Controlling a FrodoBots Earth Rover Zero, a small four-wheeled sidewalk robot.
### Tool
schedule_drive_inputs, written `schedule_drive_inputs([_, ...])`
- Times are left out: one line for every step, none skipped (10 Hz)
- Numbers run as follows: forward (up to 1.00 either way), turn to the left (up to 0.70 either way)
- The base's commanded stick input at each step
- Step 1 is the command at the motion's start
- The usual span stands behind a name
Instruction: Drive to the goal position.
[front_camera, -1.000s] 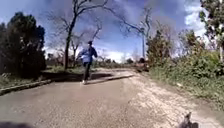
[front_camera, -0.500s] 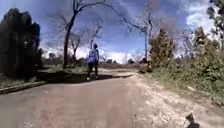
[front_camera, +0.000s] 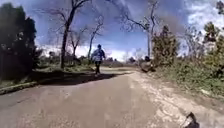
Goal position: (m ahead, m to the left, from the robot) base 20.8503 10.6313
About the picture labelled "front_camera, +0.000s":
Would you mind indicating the green bushes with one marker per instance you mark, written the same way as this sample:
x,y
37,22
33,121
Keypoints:
x,y
203,66

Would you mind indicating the person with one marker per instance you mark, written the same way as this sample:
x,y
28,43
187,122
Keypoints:
x,y
97,56

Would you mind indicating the robot's own part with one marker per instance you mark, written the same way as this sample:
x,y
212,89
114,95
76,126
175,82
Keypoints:
x,y
193,123

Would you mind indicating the thin bare tree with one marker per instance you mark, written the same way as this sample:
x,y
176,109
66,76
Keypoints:
x,y
91,41

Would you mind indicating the big dark tree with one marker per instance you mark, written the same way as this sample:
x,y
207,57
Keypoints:
x,y
16,41

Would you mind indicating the concrete kerb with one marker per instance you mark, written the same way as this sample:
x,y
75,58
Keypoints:
x,y
16,88

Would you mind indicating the small bare tree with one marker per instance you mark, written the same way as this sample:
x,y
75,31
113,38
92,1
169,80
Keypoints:
x,y
74,45

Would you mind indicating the tall bare tree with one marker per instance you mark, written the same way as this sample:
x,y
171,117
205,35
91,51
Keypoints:
x,y
64,40

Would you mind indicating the brown gravel dirt path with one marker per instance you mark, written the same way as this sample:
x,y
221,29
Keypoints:
x,y
100,100

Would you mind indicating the green bushy tree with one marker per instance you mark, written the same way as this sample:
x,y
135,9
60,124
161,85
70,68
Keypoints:
x,y
165,46

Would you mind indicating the grass strip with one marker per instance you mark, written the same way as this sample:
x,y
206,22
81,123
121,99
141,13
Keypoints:
x,y
53,74

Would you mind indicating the pale bare tree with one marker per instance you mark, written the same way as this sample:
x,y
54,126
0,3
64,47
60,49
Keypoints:
x,y
149,35

